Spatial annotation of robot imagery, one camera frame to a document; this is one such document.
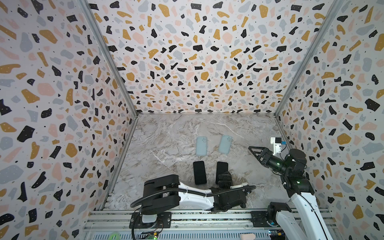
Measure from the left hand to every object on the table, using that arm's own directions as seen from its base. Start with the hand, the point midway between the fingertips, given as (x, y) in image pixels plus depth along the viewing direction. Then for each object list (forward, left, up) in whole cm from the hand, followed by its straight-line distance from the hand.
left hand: (232, 180), depth 80 cm
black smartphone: (+8, +17, -8) cm, 21 cm away
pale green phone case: (+26, +16, -9) cm, 32 cm away
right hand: (+7, -8, +17) cm, 20 cm away
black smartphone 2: (+11, +3, -8) cm, 14 cm away
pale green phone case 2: (+30, -1, -10) cm, 32 cm away
